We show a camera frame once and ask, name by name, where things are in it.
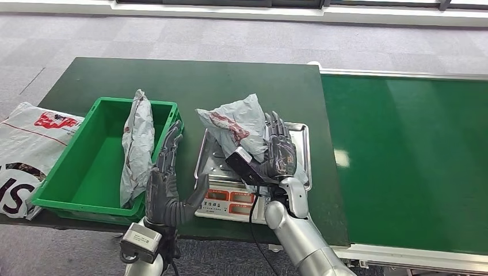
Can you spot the white table foot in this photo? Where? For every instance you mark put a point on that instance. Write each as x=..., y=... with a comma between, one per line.
x=275, y=247

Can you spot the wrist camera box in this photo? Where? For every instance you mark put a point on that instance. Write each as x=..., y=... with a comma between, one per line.
x=141, y=240
x=244, y=165

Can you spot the dark window frame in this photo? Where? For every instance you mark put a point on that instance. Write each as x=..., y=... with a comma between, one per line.
x=228, y=3

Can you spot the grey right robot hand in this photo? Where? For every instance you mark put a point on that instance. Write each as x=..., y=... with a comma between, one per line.
x=282, y=152

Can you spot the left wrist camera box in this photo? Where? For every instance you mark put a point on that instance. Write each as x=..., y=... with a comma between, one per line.
x=141, y=240

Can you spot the white electronic scale steel tray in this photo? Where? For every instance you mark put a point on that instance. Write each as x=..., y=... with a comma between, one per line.
x=217, y=198

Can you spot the green conveyor belt machine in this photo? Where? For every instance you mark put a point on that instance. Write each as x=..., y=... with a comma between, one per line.
x=404, y=152

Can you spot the large white printed bag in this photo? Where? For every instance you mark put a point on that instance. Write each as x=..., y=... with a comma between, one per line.
x=26, y=152

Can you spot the green plastic crate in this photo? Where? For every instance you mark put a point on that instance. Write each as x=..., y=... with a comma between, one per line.
x=95, y=171

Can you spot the grey package with red print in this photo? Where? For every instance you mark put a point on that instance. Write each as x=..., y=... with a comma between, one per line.
x=240, y=118

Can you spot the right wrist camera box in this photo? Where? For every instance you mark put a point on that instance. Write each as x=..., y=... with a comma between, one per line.
x=244, y=165

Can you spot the slim crumpled grey package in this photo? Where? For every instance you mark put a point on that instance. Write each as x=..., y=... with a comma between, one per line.
x=138, y=125

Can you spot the white window ledge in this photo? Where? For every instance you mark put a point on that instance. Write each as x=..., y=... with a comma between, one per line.
x=76, y=8

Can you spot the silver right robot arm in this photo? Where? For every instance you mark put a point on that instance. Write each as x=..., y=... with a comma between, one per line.
x=301, y=236

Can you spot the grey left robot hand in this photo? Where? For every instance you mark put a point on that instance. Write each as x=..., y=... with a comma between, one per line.
x=162, y=198

